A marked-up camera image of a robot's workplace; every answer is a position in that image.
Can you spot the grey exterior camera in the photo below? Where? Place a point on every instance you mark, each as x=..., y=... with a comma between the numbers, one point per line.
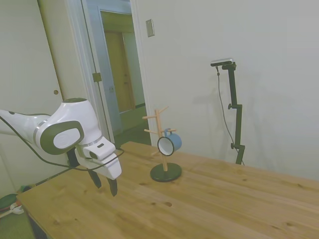
x=221, y=61

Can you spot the wooden hallway door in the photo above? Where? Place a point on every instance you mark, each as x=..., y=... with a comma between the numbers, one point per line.
x=117, y=74

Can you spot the metal door latch plate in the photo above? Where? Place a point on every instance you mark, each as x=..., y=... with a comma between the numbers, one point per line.
x=111, y=88

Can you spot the green object on floor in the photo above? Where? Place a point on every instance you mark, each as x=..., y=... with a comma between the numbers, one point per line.
x=7, y=200

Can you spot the metal wall switch plate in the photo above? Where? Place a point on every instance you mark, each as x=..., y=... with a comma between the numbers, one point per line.
x=150, y=28

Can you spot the white door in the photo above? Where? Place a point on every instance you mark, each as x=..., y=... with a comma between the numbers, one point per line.
x=64, y=49

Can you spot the round door knob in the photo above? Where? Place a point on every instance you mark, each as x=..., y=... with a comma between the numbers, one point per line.
x=56, y=92

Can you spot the long dark stick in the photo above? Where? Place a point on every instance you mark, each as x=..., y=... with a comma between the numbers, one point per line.
x=45, y=180

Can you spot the blue enamel mug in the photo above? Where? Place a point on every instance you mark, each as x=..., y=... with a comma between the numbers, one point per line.
x=174, y=144

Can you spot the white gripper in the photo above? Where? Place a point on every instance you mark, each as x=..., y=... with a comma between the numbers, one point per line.
x=109, y=168

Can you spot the wooden mug tree black base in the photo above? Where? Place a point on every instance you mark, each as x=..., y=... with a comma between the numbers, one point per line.
x=165, y=174

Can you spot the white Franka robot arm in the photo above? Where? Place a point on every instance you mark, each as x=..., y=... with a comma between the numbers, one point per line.
x=74, y=112

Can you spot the brass door hinge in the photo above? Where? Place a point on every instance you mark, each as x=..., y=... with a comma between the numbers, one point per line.
x=96, y=77

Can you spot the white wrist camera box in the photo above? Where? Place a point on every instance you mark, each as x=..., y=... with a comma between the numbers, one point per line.
x=99, y=149

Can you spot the black camera stand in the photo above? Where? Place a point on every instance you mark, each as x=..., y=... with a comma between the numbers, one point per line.
x=238, y=124

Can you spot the small white floor object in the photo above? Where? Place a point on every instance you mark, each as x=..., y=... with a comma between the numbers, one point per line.
x=17, y=209

